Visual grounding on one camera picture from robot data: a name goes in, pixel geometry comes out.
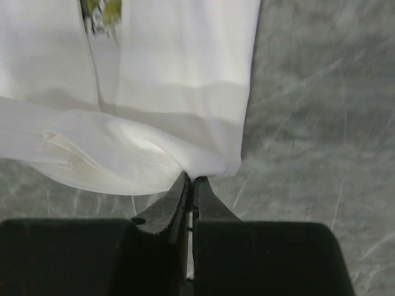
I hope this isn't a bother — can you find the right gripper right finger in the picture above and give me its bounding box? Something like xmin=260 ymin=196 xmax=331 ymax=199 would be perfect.
xmin=192 ymin=176 xmax=243 ymax=230

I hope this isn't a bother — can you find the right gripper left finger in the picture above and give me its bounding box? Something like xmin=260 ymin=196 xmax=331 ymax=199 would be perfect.
xmin=130 ymin=171 xmax=191 ymax=244

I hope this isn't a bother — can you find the white floral t shirt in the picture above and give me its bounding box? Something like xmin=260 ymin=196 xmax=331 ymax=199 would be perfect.
xmin=1 ymin=1 xmax=260 ymax=195

